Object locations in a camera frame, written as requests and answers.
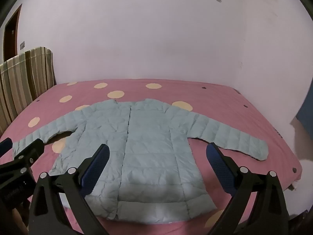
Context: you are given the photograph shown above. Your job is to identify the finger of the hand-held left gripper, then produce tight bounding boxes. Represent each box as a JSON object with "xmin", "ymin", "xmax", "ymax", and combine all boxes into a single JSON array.
[
  {"xmin": 13, "ymin": 138, "xmax": 46, "ymax": 175},
  {"xmin": 0, "ymin": 138, "xmax": 13, "ymax": 157}
]

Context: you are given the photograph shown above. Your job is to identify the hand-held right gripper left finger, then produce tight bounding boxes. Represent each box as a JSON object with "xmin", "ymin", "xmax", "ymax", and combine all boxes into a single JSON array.
[{"xmin": 29, "ymin": 143, "xmax": 110, "ymax": 235}]

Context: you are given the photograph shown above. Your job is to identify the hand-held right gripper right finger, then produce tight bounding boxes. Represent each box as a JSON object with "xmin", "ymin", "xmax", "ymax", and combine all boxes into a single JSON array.
[{"xmin": 206, "ymin": 142, "xmax": 290, "ymax": 235}]

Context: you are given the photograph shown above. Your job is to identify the light blue puffer jacket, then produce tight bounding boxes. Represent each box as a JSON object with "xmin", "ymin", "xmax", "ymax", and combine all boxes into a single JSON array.
[{"xmin": 12, "ymin": 98, "xmax": 269, "ymax": 226}]

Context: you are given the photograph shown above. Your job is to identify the person's left forearm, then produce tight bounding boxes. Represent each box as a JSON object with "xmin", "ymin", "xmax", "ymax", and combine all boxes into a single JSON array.
[{"xmin": 11, "ymin": 201, "xmax": 29, "ymax": 235}]

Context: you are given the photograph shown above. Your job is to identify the striped headboard cushion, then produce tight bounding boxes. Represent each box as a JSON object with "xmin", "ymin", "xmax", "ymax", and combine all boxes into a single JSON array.
[
  {"xmin": 0, "ymin": 54, "xmax": 33, "ymax": 136},
  {"xmin": 24, "ymin": 46, "xmax": 57, "ymax": 101}
]

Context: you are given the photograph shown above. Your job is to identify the pink dotted bed sheet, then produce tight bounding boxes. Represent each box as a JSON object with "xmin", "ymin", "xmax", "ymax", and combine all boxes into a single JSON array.
[{"xmin": 0, "ymin": 79, "xmax": 304, "ymax": 235}]

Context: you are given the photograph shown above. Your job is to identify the blue cloth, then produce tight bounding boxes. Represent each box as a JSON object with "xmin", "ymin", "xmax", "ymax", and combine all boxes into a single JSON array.
[{"xmin": 295, "ymin": 95, "xmax": 313, "ymax": 138}]

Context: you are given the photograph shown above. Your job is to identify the brown wooden door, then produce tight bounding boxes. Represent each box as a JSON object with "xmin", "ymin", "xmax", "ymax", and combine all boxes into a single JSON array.
[{"xmin": 3, "ymin": 4, "xmax": 22, "ymax": 62}]

